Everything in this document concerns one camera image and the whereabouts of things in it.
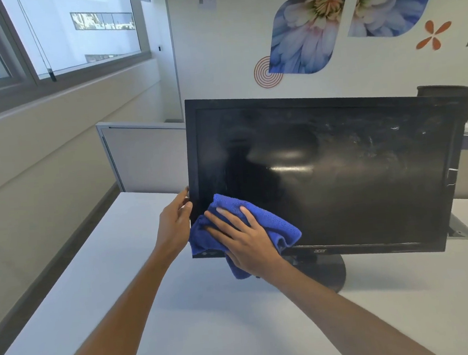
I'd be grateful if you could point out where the person's left hand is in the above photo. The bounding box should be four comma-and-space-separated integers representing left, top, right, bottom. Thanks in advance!
149, 186, 198, 264

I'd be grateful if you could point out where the person's right hand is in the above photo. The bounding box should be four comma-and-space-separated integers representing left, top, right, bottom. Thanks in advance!
202, 201, 287, 284

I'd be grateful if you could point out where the blue microfiber cloth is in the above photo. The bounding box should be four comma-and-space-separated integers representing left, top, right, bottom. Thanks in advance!
185, 186, 307, 285

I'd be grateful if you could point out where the black acer monitor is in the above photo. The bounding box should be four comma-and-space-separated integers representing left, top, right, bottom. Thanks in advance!
178, 75, 468, 306

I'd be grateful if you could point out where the person's right forearm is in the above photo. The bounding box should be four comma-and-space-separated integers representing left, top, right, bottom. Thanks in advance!
261, 244, 438, 355

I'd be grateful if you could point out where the person's left forearm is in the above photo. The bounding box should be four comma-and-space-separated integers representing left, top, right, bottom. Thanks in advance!
33, 249, 189, 355

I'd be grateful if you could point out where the grey side partition panel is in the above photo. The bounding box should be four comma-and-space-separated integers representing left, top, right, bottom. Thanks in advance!
95, 114, 192, 201

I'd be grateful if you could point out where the blind pull wand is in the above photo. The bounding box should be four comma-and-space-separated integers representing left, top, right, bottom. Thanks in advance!
16, 0, 58, 85

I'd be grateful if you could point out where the grey framed window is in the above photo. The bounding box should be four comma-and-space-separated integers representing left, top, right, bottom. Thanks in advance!
0, 0, 157, 121

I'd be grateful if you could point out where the black mesh office chair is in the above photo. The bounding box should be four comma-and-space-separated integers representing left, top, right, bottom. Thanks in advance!
416, 81, 468, 129

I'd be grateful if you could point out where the grey desk cable box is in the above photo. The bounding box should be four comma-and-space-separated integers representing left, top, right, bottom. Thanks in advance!
445, 210, 468, 243

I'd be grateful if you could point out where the blue flower wall decal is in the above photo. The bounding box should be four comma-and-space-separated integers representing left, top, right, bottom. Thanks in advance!
262, 0, 353, 78

